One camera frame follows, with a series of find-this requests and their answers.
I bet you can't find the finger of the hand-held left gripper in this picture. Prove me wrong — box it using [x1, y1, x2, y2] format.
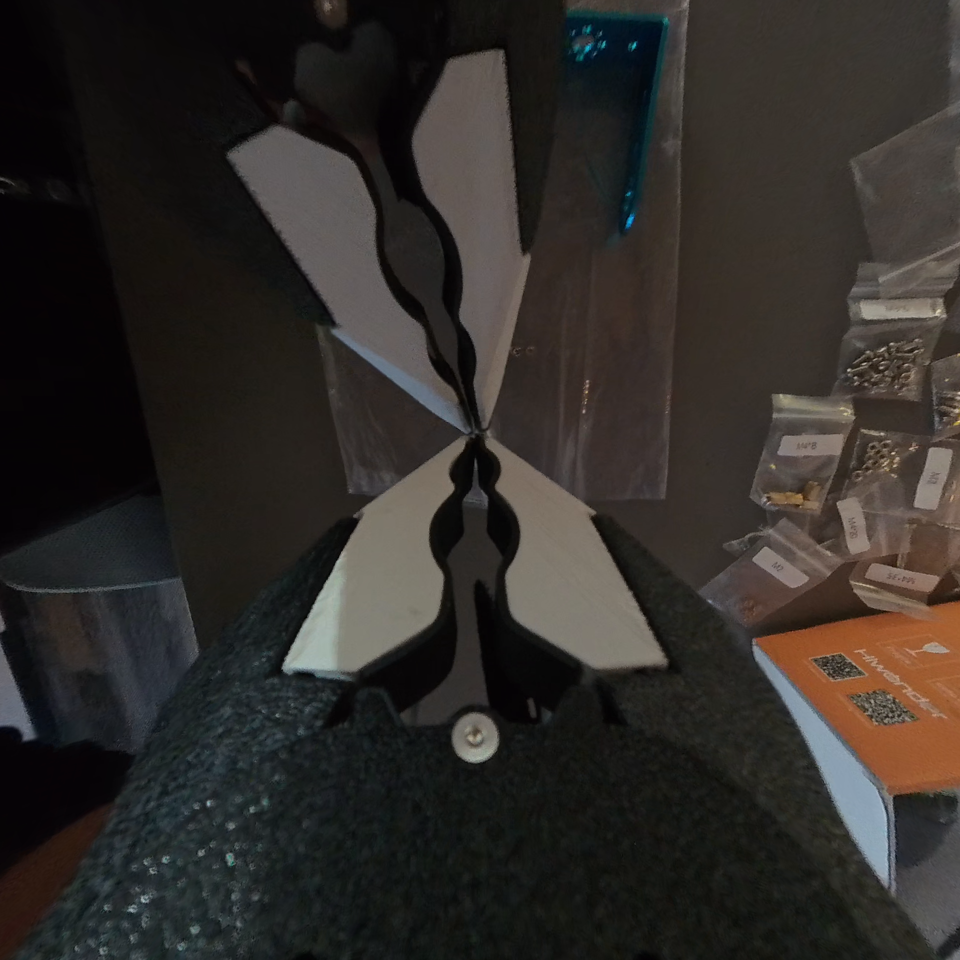
[411, 48, 534, 435]
[227, 123, 481, 436]

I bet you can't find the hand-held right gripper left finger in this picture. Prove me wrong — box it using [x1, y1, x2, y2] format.
[283, 437, 477, 712]

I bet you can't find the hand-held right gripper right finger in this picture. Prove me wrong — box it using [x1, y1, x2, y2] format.
[480, 437, 669, 717]

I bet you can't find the teal metal U bracket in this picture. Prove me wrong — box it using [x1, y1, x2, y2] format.
[558, 11, 670, 237]

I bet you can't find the large clear plastic bag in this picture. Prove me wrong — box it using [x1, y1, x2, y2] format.
[318, 0, 690, 502]

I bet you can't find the dark grey desk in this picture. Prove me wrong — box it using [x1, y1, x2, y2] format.
[75, 0, 960, 960]

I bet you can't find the orange cardboard box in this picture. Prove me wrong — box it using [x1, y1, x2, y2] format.
[752, 600, 960, 894]

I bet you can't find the grey mesh chair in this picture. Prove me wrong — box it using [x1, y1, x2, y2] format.
[0, 495, 200, 751]

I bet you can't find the pile of small hardware bags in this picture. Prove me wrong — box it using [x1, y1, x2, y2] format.
[701, 97, 960, 627]

